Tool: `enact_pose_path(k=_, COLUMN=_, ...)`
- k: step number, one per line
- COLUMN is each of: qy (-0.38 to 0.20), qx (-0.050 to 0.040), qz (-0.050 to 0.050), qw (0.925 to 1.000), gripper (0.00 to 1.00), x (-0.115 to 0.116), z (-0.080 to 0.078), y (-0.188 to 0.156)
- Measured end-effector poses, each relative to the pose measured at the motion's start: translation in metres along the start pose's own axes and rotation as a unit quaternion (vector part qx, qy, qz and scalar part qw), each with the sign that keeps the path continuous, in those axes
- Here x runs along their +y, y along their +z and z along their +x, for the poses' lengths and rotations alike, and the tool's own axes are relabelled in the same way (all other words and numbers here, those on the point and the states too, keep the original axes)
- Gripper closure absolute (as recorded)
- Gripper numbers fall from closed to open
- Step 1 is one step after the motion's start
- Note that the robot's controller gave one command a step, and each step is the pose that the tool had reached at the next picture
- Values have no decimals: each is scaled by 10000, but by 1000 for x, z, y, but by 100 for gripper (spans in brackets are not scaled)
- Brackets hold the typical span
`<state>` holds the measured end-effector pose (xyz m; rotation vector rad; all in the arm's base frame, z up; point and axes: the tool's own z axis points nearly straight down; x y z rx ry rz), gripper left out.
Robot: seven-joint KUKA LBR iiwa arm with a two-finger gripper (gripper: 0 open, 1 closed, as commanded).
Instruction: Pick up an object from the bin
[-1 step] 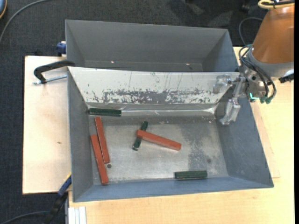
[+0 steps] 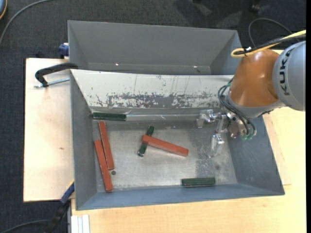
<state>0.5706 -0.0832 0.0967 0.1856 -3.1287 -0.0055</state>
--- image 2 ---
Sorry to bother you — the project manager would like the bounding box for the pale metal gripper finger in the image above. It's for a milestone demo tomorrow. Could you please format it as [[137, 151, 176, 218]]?
[[208, 133, 225, 158], [197, 109, 221, 129]]

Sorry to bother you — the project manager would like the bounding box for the dark green flat block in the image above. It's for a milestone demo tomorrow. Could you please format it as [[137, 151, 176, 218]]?
[[92, 112, 127, 122], [181, 177, 216, 187], [137, 125, 156, 158]]

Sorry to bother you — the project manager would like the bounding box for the red-brown flat block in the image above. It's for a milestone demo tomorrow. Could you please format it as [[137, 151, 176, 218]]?
[[98, 120, 115, 171], [141, 134, 190, 158], [93, 139, 114, 193]]

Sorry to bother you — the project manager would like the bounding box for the grey metal bin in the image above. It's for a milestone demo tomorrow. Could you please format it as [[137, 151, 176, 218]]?
[[67, 20, 286, 211]]

